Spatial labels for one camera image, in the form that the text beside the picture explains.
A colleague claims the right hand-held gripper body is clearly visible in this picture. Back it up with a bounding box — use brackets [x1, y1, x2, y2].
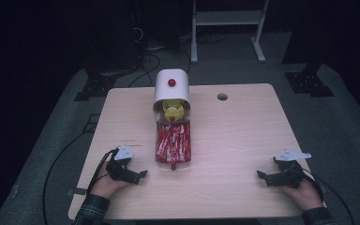
[271, 148, 312, 189]

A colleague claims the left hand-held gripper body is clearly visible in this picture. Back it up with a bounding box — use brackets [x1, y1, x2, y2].
[105, 144, 141, 184]

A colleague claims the person's left hand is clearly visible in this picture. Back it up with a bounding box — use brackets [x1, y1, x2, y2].
[90, 161, 130, 200]

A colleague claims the person's right hand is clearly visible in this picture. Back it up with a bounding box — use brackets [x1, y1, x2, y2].
[281, 177, 325, 212]

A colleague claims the pile of red snack packets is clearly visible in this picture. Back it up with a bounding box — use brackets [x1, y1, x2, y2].
[155, 122, 192, 164]

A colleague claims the grey tape strip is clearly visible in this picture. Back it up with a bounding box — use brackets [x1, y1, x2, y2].
[67, 187, 88, 197]

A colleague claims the yellow toy figure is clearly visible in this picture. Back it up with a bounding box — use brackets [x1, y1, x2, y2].
[161, 98, 185, 123]

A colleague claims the black stand base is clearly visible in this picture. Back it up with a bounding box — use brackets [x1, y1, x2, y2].
[73, 73, 117, 102]
[284, 64, 336, 98]

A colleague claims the white domed lid red knob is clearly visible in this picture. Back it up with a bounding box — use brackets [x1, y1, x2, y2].
[153, 67, 191, 105]

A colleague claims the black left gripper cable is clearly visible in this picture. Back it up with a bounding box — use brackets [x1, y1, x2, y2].
[86, 147, 120, 194]

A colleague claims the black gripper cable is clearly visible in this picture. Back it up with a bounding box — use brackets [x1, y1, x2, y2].
[299, 167, 356, 225]
[86, 147, 120, 194]

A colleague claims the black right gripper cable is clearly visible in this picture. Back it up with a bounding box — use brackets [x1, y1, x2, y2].
[299, 167, 356, 225]

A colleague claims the black floor cable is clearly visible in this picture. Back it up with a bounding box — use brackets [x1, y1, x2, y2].
[42, 132, 92, 225]

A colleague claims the bundle of black floor cables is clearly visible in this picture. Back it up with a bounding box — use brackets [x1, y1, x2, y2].
[127, 18, 195, 89]

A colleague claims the white metal stand frame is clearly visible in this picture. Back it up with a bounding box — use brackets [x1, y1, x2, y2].
[190, 0, 270, 65]

